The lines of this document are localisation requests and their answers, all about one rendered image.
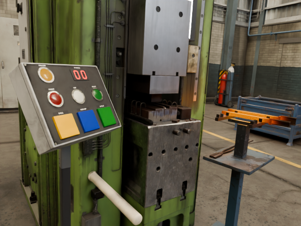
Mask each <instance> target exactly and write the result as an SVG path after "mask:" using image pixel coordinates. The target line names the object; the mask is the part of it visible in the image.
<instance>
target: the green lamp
mask: <svg viewBox="0 0 301 226"><path fill-rule="evenodd" d="M93 94H94V96H95V98H96V99H98V100H100V99H101V98H102V94H101V92H100V91H99V90H97V89H94V91H93Z"/></svg>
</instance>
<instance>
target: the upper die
mask: <svg viewBox="0 0 301 226"><path fill-rule="evenodd" d="M179 79H180V77H179V76H156V75H138V74H126V89H127V90H132V91H138V92H142V93H147V94H173V93H178V91H179Z"/></svg>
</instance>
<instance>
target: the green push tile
mask: <svg viewBox="0 0 301 226"><path fill-rule="evenodd" d="M96 110H97V113H98V115H99V118H100V120H101V123H102V125H103V127H107V126H111V125H115V124H116V120H115V118H114V116H113V113H112V111H111V108H110V107H104V108H99V109H96Z"/></svg>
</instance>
